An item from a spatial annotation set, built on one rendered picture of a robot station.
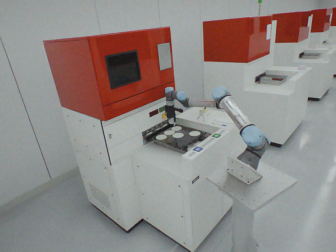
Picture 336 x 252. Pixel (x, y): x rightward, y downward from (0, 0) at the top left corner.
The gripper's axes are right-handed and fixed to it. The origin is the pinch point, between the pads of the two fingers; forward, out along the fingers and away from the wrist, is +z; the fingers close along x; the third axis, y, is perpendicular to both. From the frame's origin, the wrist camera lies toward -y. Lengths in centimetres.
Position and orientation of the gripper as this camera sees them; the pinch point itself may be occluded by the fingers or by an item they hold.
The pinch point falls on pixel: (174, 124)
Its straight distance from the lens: 216.7
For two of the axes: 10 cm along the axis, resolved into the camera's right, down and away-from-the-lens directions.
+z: 1.0, 9.1, 4.0
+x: 2.0, 3.8, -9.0
